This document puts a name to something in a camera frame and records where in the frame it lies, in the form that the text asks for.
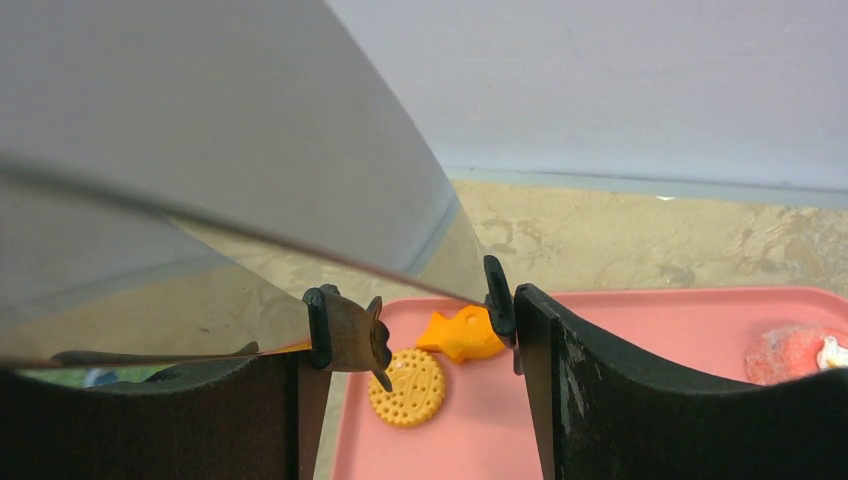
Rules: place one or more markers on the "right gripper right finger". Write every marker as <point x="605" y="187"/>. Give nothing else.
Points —
<point x="604" y="408"/>

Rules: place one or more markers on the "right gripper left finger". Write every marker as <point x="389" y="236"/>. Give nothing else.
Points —
<point x="232" y="419"/>

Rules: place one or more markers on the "orange flower cookie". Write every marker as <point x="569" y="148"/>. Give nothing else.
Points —
<point x="467" y="335"/>

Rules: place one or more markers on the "orange round cookie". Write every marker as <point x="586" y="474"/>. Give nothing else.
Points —
<point x="419" y="387"/>

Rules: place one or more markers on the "pink sprinkled cake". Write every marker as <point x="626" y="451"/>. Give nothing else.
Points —
<point x="796" y="351"/>

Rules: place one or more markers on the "black serving tongs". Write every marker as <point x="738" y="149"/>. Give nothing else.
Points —
<point x="184" y="180"/>

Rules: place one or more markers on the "pink serving tray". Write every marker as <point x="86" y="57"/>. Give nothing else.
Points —
<point x="483" y="429"/>

